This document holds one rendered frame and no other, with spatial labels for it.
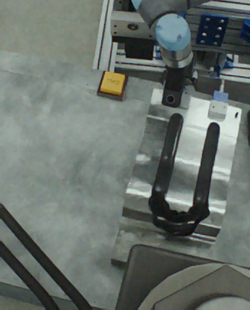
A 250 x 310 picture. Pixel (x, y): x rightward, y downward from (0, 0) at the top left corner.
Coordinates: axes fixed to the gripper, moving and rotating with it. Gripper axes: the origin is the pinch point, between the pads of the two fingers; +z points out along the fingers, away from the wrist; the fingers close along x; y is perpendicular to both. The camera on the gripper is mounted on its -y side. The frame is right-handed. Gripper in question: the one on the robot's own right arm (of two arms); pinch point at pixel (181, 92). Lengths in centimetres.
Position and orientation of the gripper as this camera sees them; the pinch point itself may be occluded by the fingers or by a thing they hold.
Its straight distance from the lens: 164.0
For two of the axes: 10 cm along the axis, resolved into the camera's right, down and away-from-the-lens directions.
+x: -9.6, -1.8, 2.0
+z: 1.5, 2.8, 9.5
